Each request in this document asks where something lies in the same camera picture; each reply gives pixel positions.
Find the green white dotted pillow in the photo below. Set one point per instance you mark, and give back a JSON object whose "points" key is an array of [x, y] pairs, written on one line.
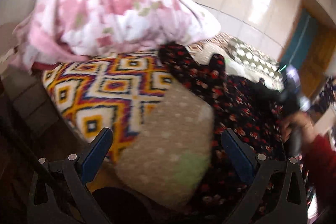
{"points": [[255, 59]]}

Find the wooden door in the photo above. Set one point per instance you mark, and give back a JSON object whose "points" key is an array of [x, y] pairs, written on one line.
{"points": [[310, 49]]}

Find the pink floral fleece blanket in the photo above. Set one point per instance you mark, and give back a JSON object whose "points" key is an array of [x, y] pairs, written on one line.
{"points": [[65, 31]]}

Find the person's right hand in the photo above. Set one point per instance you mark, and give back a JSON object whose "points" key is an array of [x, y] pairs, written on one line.
{"points": [[303, 122]]}

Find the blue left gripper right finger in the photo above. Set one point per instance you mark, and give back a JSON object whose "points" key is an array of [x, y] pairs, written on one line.
{"points": [[240, 154]]}

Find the black red floral dress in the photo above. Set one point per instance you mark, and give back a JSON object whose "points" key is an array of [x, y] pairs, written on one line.
{"points": [[277, 194]]}

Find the beige dotted quilted bedspread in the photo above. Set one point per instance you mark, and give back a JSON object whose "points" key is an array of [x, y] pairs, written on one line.
{"points": [[172, 152]]}

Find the red sleeve right forearm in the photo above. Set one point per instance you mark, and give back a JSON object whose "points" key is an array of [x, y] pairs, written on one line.
{"points": [[319, 158]]}

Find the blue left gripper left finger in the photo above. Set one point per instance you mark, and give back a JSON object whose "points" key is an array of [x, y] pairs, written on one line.
{"points": [[93, 156]]}

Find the geometric patterned plush blanket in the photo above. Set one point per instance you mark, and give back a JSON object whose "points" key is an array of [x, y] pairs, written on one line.
{"points": [[116, 92]]}

